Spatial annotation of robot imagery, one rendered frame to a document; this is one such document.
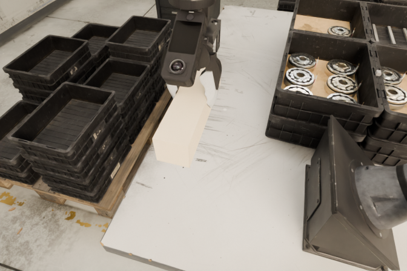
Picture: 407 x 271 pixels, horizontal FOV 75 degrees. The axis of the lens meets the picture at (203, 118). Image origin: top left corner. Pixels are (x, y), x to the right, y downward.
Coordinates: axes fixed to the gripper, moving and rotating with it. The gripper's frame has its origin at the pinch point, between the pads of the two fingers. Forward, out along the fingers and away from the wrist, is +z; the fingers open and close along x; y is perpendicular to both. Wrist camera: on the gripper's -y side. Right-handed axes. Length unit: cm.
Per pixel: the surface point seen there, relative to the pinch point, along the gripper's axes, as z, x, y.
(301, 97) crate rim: 16.9, -24.6, 28.4
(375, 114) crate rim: 18, -45, 27
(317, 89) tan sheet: 26, -32, 46
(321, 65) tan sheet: 26, -34, 63
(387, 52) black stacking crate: 19, -55, 65
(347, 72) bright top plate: 23, -42, 55
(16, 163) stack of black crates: 76, 98, 12
